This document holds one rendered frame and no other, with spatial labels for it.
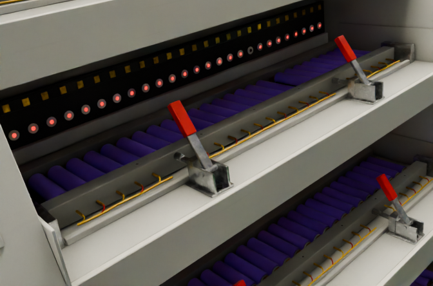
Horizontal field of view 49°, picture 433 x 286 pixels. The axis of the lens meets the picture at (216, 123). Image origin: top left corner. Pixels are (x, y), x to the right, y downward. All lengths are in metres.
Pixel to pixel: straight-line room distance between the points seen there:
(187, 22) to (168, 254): 0.21
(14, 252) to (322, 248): 0.39
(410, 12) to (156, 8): 0.46
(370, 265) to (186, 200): 0.29
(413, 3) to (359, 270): 0.39
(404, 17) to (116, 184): 0.52
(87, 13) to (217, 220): 0.21
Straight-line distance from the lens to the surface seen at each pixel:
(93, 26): 0.39
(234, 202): 0.45
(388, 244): 0.68
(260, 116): 0.56
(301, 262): 0.61
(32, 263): 0.36
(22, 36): 0.37
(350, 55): 0.63
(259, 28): 0.71
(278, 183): 0.49
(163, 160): 0.48
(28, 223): 0.36
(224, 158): 0.49
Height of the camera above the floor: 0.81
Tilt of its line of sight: 8 degrees down
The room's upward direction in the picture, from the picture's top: 19 degrees counter-clockwise
